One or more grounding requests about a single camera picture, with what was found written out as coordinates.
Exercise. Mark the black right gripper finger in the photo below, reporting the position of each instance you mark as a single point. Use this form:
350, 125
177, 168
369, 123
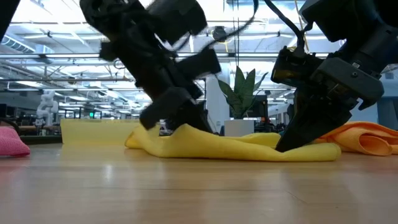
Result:
317, 121

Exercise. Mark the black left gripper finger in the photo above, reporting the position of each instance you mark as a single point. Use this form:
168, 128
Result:
194, 116

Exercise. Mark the yellow microfiber towel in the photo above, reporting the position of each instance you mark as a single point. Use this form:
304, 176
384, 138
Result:
217, 149

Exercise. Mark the yellow translucent plastic bin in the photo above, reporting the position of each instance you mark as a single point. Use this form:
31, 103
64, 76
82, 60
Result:
93, 132

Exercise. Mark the pink microfiber towel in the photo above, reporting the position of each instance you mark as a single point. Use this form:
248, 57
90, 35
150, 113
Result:
12, 143

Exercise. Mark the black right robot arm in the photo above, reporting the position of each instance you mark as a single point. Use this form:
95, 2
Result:
342, 15

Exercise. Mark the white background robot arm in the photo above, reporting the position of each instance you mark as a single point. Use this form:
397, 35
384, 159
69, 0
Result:
46, 105

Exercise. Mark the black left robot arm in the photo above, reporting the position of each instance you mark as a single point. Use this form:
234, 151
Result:
130, 18

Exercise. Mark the orange microfiber towel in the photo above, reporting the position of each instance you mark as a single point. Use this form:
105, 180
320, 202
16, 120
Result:
357, 137

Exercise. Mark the snake plant in white pot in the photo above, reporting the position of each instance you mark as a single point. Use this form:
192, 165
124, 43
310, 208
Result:
239, 127

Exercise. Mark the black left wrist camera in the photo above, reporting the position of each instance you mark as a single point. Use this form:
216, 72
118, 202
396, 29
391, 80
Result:
199, 63

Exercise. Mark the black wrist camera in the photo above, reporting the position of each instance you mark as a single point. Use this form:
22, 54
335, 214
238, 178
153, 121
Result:
292, 68
199, 63

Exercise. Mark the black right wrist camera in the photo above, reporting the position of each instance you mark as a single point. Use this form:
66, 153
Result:
292, 68

